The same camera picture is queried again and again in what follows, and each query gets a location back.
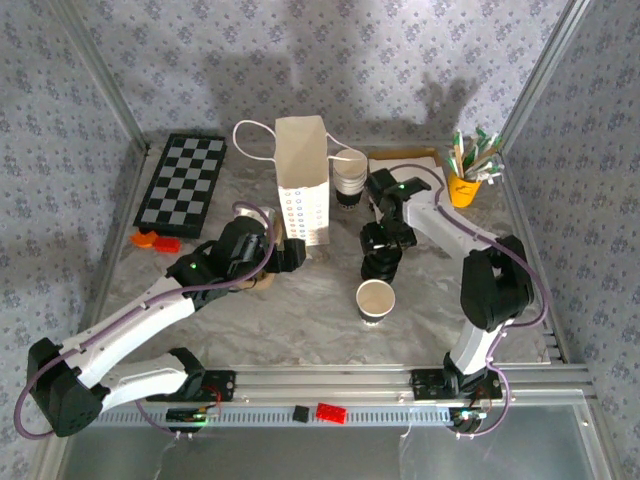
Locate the white paper takeout bag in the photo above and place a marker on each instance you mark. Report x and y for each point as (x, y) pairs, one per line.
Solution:
(302, 165)

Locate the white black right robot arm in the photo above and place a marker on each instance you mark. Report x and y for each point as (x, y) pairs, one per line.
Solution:
(430, 225)

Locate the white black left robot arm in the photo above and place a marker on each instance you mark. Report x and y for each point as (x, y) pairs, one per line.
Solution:
(140, 315)

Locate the black plastic cup lid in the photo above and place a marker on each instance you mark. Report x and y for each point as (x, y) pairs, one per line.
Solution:
(377, 276)
(382, 262)

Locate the red plastic block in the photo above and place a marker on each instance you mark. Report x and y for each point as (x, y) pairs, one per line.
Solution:
(167, 244)

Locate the box of white napkins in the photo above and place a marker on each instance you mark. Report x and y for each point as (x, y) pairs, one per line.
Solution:
(430, 162)

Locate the yellow paper cup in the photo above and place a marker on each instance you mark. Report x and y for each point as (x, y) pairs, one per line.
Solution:
(464, 191)

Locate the black grey chessboard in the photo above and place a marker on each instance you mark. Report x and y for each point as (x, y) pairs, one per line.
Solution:
(180, 185)

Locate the green white wrapped stirrer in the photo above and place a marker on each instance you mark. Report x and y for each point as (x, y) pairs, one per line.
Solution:
(475, 147)
(457, 150)
(492, 161)
(492, 145)
(492, 176)
(451, 164)

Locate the orange plastic block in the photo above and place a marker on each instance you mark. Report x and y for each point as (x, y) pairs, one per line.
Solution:
(142, 239)

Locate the small black cube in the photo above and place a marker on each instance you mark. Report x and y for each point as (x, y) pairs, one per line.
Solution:
(300, 414)

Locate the red toy brick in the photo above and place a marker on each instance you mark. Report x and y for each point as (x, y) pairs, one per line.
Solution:
(331, 413)

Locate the aluminium mounting rail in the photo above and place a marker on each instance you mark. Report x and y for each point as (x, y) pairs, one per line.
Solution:
(320, 382)

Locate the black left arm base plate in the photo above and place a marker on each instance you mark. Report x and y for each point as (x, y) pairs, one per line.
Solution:
(227, 385)

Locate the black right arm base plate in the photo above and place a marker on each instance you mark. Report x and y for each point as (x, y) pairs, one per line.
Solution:
(425, 385)

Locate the grey metal base plate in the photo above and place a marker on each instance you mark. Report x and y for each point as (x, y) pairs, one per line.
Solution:
(320, 455)

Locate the aluminium frame post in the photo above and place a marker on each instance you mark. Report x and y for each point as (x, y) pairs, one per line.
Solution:
(545, 70)
(102, 70)

